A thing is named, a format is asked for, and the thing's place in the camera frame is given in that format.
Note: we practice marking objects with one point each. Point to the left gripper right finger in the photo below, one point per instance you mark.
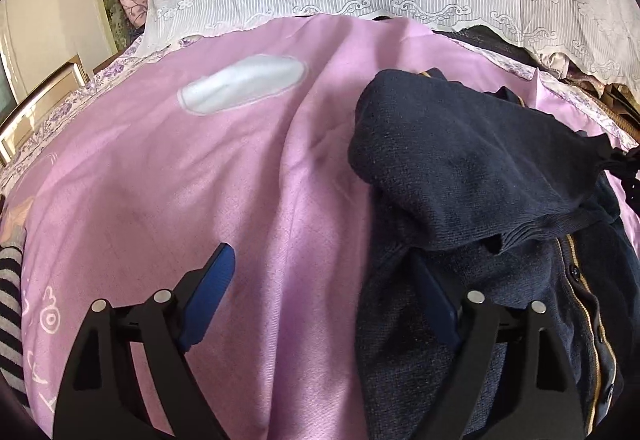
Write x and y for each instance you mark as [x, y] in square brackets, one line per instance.
[536, 396]

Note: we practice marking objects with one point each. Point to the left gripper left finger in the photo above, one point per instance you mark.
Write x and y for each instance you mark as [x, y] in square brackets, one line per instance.
[127, 376]

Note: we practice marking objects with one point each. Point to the navy blue knit cardigan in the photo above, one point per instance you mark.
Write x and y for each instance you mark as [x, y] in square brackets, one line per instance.
[508, 201]

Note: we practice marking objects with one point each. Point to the striped black white garment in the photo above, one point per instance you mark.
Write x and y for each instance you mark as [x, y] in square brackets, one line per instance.
[12, 369]

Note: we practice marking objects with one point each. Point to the pink purple bed blanket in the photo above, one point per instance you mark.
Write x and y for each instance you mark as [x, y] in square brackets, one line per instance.
[240, 139]

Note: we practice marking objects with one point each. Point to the brown woven mat pile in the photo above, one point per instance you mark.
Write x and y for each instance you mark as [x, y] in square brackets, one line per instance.
[616, 98]

